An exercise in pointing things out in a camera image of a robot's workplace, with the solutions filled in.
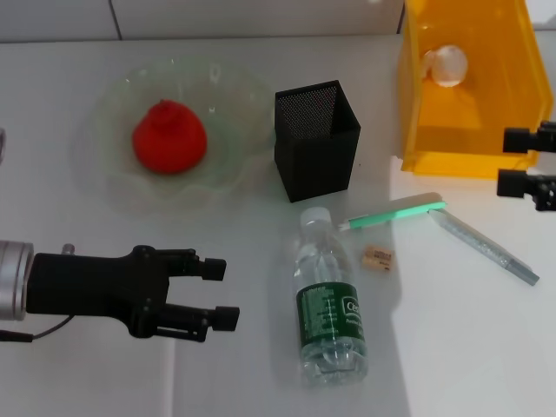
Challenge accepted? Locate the green glass fruit plate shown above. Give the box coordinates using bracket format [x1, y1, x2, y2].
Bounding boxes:
[76, 60, 277, 214]

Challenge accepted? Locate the red-orange fruit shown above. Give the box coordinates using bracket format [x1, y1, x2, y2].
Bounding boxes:
[132, 98, 209, 175]

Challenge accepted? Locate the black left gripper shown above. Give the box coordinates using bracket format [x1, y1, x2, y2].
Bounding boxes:
[25, 245, 241, 344]

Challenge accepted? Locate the green pen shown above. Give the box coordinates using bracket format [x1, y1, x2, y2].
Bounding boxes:
[338, 193, 447, 231]

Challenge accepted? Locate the white paper ball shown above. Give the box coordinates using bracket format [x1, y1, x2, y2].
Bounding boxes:
[423, 44, 469, 88]

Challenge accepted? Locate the clear green-label water bottle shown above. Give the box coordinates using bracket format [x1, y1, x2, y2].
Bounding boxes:
[293, 207, 369, 386]

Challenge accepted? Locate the left arm connector cable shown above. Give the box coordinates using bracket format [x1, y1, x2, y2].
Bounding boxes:
[0, 314, 73, 343]

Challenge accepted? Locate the black mesh pen holder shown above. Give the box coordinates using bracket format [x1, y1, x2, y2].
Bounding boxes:
[273, 79, 362, 204]

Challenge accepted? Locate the yellow plastic bin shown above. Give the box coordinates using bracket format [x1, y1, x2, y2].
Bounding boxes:
[397, 0, 555, 180]

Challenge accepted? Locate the silver glitter pen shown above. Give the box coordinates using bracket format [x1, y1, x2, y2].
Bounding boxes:
[428, 209, 541, 287]

